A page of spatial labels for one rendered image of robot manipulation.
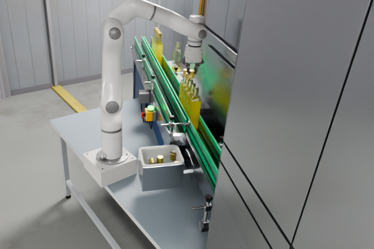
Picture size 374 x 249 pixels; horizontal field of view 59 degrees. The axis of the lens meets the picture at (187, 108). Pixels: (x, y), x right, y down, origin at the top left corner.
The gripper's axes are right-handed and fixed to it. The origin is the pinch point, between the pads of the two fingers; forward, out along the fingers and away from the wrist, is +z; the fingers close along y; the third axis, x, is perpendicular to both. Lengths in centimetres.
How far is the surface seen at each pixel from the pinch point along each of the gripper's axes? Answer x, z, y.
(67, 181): -55, 117, 80
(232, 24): 14.8, -30.9, -14.9
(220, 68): 13.1, -6.3, -11.9
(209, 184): 62, 33, 6
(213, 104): 11.5, 17.2, -12.0
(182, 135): 20.2, 31.9, 8.0
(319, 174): 140, -36, 22
